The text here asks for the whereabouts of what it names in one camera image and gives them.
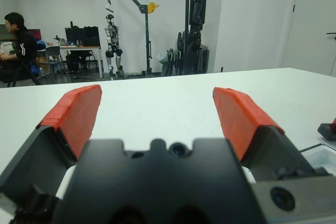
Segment dark hoist gantry yellow winch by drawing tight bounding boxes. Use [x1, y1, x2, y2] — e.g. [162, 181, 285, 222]
[106, 0, 160, 78]

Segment blue bag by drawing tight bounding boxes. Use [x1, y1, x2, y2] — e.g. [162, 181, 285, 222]
[28, 61, 40, 78]

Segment grey chair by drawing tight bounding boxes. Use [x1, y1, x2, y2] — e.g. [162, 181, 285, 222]
[45, 46, 64, 78]

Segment black computer monitor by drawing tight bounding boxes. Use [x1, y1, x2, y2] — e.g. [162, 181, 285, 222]
[83, 26, 100, 47]
[65, 26, 86, 48]

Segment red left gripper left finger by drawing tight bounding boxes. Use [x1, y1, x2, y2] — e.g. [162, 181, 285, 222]
[0, 84, 102, 196]

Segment small black camera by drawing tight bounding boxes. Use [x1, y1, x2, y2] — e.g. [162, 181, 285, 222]
[317, 123, 336, 141]

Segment folded grey chairs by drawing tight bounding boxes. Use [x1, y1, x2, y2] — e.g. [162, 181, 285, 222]
[160, 48, 185, 77]

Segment black hanging robot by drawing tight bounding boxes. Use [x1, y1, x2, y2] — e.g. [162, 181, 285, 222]
[188, 0, 208, 51]

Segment black box base white insert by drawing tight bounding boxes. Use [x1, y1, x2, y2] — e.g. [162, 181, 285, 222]
[299, 143, 336, 177]

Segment silver humanoid robot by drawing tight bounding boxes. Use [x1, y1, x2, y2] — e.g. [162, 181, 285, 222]
[104, 14, 126, 80]

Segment black hoist stand yellow winch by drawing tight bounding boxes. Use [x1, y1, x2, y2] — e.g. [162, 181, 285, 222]
[172, 0, 211, 76]

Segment black office chair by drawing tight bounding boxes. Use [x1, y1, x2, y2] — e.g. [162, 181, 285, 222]
[6, 60, 43, 88]

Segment white door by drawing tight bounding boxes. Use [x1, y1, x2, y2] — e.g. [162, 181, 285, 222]
[279, 0, 336, 77]

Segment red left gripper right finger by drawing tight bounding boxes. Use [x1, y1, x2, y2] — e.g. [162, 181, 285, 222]
[212, 87, 330, 183]

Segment white plastic bag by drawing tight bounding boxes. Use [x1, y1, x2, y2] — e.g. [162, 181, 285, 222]
[157, 52, 169, 65]

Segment person in black sweater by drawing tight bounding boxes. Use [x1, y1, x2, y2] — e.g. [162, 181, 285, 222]
[0, 12, 40, 84]

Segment white office desk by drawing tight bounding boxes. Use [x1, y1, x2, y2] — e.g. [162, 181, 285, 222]
[36, 45, 102, 78]

